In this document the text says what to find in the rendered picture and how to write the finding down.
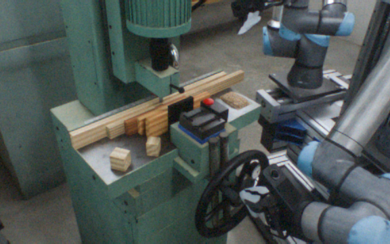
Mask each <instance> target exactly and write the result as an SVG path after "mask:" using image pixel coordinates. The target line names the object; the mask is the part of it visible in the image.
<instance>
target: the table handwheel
mask: <svg viewBox="0 0 390 244"><path fill-rule="evenodd" d="M253 159H256V160H258V161H259V163H260V166H261V171H260V173H261V172H262V171H263V170H264V169H265V168H266V167H268V166H269V159H268V157H267V155H266V154H265V153H264V152H262V151H260V150H247V151H244V152H242V153H240V154H239V155H236V156H234V157H232V158H231V159H230V160H229V161H228V162H227V163H226V164H225V165H224V166H223V167H222V168H221V169H220V170H219V171H217V173H216V174H215V175H214V176H213V177H212V178H211V179H210V175H208V176H207V177H205V179H206V180H207V181H209V183H208V185H207V187H206V188H205V190H204V192H203V193H202V195H201V198H200V200H199V203H198V204H197V207H196V211H195V216H194V223H195V227H196V230H197V232H199V233H200V234H201V235H202V236H204V237H206V238H207V239H214V238H218V237H220V236H221V235H224V234H225V233H227V232H229V231H231V229H233V228H234V227H237V225H239V223H241V221H243V219H244V218H245V217H246V216H247V215H248V213H249V212H250V211H249V210H248V208H247V206H246V204H244V205H243V207H242V208H241V209H240V210H239V211H238V212H237V213H235V214H234V215H233V216H232V217H231V218H230V220H228V221H227V222H226V223H224V224H222V225H221V226H218V227H215V228H208V227H207V226H206V223H207V222H208V221H209V220H210V219H211V218H212V217H213V216H214V215H215V214H216V213H218V212H220V211H221V210H222V209H223V208H224V207H226V206H227V205H228V204H229V205H231V206H232V207H240V206H241V205H242V204H243V203H244V202H243V201H242V199H241V197H240V192H242V191H243V190H244V188H243V187H242V183H243V181H244V177H245V175H246V173H247V170H248V168H249V165H250V164H251V160H253ZM243 164H244V165H243ZM241 165H243V167H242V171H241V172H240V175H239V177H238V179H237V180H236V182H232V183H229V182H228V181H227V180H226V178H227V177H228V176H229V175H230V174H231V173H232V172H233V171H234V170H235V169H236V168H239V167H240V166H241ZM222 184H223V185H224V186H227V187H228V188H230V189H232V190H233V191H234V192H236V193H238V194H239V197H240V199H239V202H237V203H232V202H231V201H230V200H229V199H228V198H227V197H226V196H225V195H224V194H222V197H223V201H222V202H221V203H220V204H218V205H217V206H216V207H215V208H214V209H212V210H211V211H210V212H209V213H208V214H206V213H207V209H208V207H209V204H210V202H211V199H212V198H213V195H214V194H215V192H216V191H217V190H219V187H220V186H221V185H222ZM258 186H264V185H263V183H262V182H261V180H260V179H258V182H257V185H256V186H255V187H258Z"/></svg>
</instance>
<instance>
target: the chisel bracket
mask: <svg viewBox="0 0 390 244"><path fill-rule="evenodd" d="M135 80H136V81H137V82H138V83H139V84H140V85H143V86H144V87H146V88H147V89H149V90H150V91H151V92H153V93H154V94H156V95H157V96H158V97H161V98H164V97H166V96H169V95H171V94H174V93H176V92H178V91H177V90H176V89H173V88H172V87H169V85H170V84H173V85H175V86H177V87H179V71H178V70H175V69H174V68H172V67H171V66H169V68H168V69H167V70H154V69H152V62H151V56H149V57H147V58H142V59H139V60H136V61H135Z"/></svg>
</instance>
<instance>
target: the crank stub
mask: <svg viewBox="0 0 390 244"><path fill-rule="evenodd" d="M219 190H220V191H221V192H222V193H223V194H224V195H225V196H226V197H227V198H228V199H229V200H230V201H231V202H232V203H237V202H239V199H240V197H239V194H238V193H236V192H234V191H233V190H232V189H230V188H228V187H227V186H224V185H223V184H222V185H221V186H220V187H219Z"/></svg>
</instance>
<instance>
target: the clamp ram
mask: <svg viewBox="0 0 390 244"><path fill-rule="evenodd" d="M192 110H194V97H192V96H189V97H187V98H184V99H182V100H178V101H176V102H174V103H173V104H171V105H168V130H169V131H170V126H171V125H172V124H174V123H176V122H178V121H179V117H180V116H181V115H184V114H186V113H188V112H190V111H192Z"/></svg>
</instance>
